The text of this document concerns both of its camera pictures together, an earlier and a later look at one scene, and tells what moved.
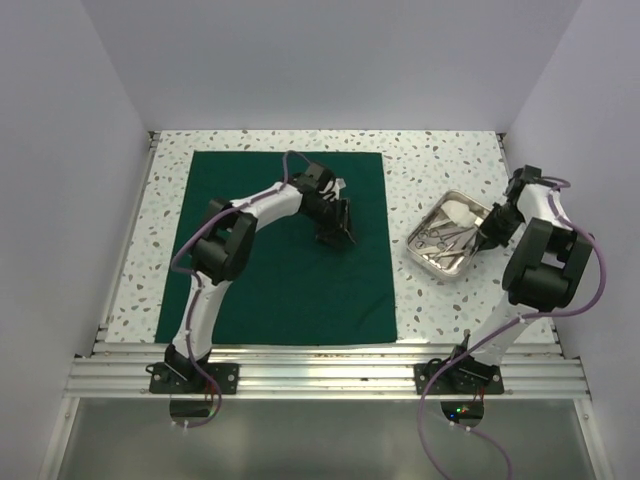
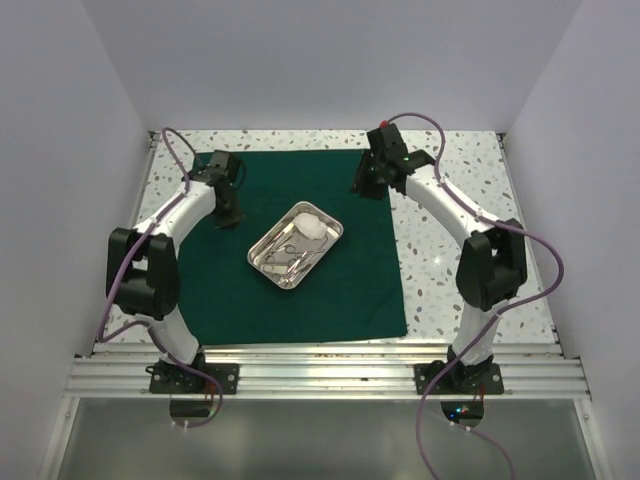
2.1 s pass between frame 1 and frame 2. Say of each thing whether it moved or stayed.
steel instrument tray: moved
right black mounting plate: stayed
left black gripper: moved
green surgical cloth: stayed
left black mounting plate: stayed
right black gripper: moved
